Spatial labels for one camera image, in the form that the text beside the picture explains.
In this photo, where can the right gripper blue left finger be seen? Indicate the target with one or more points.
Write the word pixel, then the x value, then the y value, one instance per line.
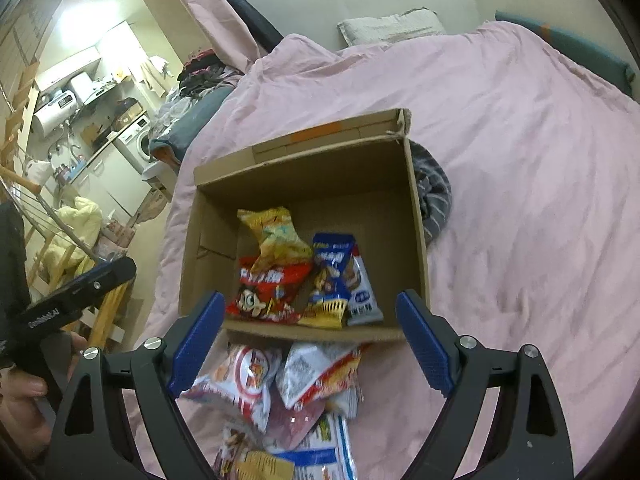
pixel 189 341

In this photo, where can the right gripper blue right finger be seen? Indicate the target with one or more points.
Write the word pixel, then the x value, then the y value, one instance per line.
pixel 432 341

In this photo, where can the white red ring snack bag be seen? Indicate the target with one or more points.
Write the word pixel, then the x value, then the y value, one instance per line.
pixel 240 385

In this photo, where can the yellow green snack bag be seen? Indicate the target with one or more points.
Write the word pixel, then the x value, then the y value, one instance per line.
pixel 278 242

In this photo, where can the blue yellow duck snack bag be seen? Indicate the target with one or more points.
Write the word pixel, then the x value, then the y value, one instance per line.
pixel 328 300

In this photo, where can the yellow wafer packet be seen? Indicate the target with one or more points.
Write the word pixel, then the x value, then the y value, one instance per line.
pixel 264 466

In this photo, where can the person's left hand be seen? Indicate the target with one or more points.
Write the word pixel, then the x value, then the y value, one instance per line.
pixel 20 415

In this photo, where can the red cartoon snack bag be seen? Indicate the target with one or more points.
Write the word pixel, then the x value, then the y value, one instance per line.
pixel 268 296

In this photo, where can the wooden drying rack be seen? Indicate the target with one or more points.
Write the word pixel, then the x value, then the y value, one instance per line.
pixel 41 219

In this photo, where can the white red barcode snack bag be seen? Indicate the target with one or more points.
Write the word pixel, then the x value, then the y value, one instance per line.
pixel 316 370

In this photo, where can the yellow garment on rack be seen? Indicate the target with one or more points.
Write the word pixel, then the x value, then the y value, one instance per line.
pixel 84 219

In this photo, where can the pink snack packet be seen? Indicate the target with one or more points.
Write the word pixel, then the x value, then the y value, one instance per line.
pixel 288 427

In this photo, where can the brown cardboard box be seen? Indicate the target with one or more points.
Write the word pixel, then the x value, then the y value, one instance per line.
pixel 353 176

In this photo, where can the white blue snack bag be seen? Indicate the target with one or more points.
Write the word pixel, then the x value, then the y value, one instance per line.
pixel 325 452

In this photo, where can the pink bed duvet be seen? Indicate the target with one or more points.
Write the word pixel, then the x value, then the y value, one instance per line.
pixel 542 243

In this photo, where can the grey striped cloth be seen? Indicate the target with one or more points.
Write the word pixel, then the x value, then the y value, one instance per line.
pixel 434 191

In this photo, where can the white kitchen cabinet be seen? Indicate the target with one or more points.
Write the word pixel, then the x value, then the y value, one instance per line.
pixel 111 182

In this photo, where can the white washing machine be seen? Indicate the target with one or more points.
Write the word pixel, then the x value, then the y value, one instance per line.
pixel 133 143

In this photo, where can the white water heater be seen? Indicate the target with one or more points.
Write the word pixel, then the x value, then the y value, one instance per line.
pixel 54 113

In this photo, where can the dark clothes pile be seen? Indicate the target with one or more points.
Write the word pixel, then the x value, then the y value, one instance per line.
pixel 205 70

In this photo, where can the white pillow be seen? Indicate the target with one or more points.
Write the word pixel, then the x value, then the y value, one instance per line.
pixel 393 28

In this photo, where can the teal bolster cushion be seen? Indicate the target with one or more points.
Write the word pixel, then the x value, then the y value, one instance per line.
pixel 580 50

